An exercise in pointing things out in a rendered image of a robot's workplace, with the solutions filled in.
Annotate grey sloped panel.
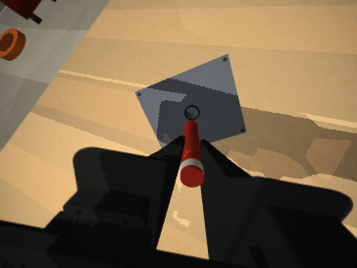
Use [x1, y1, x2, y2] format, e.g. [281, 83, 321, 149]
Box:
[135, 54, 246, 148]

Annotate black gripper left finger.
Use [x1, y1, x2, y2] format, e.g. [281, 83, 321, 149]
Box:
[73, 135, 185, 249]

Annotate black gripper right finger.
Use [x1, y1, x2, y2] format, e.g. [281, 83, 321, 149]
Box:
[200, 139, 353, 263]

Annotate red peg with white band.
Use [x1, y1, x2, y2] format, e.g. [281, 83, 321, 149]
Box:
[179, 121, 204, 188]

